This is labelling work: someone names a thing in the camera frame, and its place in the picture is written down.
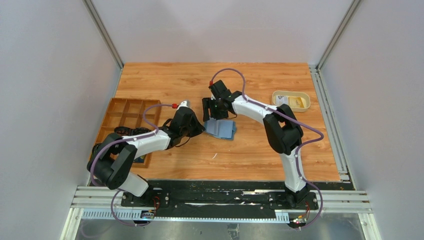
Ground blue card holder wallet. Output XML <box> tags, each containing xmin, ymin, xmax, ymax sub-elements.
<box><xmin>204</xmin><ymin>118</ymin><xmax>237</xmax><ymax>141</ymax></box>

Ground gold VIP card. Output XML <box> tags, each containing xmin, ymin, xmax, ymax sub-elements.
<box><xmin>289</xmin><ymin>96</ymin><xmax>305</xmax><ymax>109</ymax></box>

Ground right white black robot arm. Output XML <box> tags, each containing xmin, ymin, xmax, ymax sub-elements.
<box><xmin>202</xmin><ymin>80</ymin><xmax>309</xmax><ymax>206</ymax></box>

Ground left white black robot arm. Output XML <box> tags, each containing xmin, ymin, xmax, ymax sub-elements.
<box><xmin>87</xmin><ymin>106</ymin><xmax>205</xmax><ymax>197</ymax></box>

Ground card lying in tray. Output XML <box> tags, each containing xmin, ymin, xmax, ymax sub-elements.
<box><xmin>275</xmin><ymin>95</ymin><xmax>290</xmax><ymax>106</ymax></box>

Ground cream oval plastic tray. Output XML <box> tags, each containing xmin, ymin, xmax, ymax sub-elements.
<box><xmin>271</xmin><ymin>90</ymin><xmax>311</xmax><ymax>113</ymax></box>

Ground wooden compartment tray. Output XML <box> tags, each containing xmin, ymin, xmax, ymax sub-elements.
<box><xmin>92</xmin><ymin>97</ymin><xmax>162</xmax><ymax>152</ymax></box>

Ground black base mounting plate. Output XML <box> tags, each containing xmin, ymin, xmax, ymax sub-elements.
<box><xmin>89</xmin><ymin>178</ymin><xmax>355</xmax><ymax>220</ymax></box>

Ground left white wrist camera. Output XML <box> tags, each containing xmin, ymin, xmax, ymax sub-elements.
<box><xmin>177</xmin><ymin>99</ymin><xmax>190</xmax><ymax>110</ymax></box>

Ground left aluminium corner post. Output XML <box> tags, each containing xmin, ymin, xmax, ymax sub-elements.
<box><xmin>82</xmin><ymin>0</ymin><xmax>124</xmax><ymax>71</ymax></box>

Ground aluminium corner post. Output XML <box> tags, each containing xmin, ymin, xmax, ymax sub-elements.
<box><xmin>315</xmin><ymin>0</ymin><xmax>363</xmax><ymax>72</ymax></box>
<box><xmin>82</xmin><ymin>0</ymin><xmax>124</xmax><ymax>71</ymax></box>

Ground right aluminium corner post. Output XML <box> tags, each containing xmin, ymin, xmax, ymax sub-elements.
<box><xmin>315</xmin><ymin>0</ymin><xmax>363</xmax><ymax>72</ymax></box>

